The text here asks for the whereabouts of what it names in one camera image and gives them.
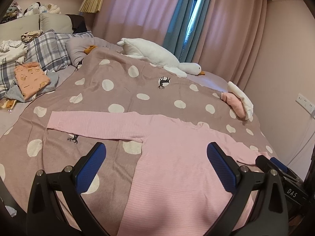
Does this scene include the pink knit sweater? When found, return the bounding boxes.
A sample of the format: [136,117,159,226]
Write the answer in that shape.
[47,111,259,235]

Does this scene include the white goose plush toy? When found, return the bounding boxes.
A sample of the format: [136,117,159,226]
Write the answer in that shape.
[117,38,205,78]

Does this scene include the pile of white clothes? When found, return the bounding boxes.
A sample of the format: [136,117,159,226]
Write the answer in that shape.
[1,40,27,65]

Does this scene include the plaid pillow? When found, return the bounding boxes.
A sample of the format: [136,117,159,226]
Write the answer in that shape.
[1,30,93,98]

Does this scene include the plush toys on headboard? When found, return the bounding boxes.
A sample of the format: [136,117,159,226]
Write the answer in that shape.
[23,2,61,17]

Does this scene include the mauve pillow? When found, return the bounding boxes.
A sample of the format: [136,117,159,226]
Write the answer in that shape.
[66,37,123,67]

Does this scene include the polka dot mauve blanket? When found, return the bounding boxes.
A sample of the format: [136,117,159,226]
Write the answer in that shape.
[1,48,274,235]

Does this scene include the straw tassel hanging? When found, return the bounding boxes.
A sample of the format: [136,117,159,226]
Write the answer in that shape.
[79,0,104,13]

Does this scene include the folded white garment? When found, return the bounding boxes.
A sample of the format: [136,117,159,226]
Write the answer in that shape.
[227,82,254,122]

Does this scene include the pink curtain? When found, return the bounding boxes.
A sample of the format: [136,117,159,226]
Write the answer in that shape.
[92,0,268,89]

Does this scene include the white cable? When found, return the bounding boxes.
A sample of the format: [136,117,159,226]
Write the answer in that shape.
[286,112,315,167]

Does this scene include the teal curtain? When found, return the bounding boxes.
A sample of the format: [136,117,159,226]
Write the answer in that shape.
[162,0,210,62]

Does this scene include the grey garment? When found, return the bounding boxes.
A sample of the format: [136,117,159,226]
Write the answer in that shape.
[5,71,59,103]

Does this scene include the folded pink garment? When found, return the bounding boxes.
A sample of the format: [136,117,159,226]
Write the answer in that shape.
[220,92,246,120]

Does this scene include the white wall socket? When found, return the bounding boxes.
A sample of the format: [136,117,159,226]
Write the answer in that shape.
[296,93,315,116]

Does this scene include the beige headboard cushion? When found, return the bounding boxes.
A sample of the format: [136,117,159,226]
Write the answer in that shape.
[0,13,73,41]

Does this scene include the folded orange printed garment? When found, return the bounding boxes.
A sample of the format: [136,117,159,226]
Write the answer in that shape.
[14,62,51,101]

